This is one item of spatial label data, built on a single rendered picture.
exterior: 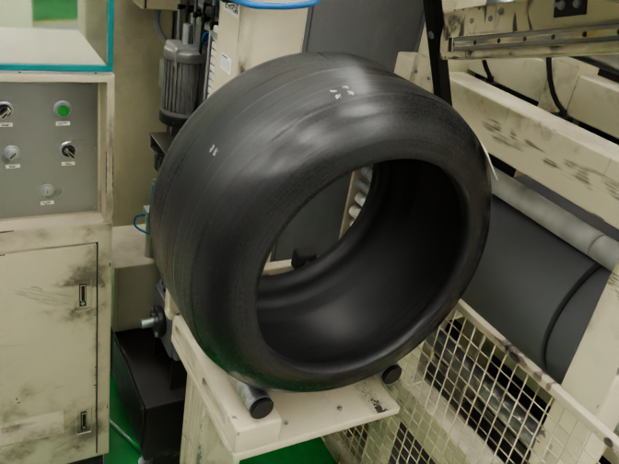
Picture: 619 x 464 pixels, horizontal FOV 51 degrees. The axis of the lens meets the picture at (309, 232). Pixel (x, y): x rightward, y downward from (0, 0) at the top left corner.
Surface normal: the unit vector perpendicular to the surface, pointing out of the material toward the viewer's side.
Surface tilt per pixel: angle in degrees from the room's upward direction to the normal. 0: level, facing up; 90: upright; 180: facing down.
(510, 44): 90
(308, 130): 51
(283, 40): 90
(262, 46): 90
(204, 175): 62
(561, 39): 90
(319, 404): 0
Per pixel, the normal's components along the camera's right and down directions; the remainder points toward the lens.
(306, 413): 0.15, -0.87
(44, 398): 0.47, 0.48
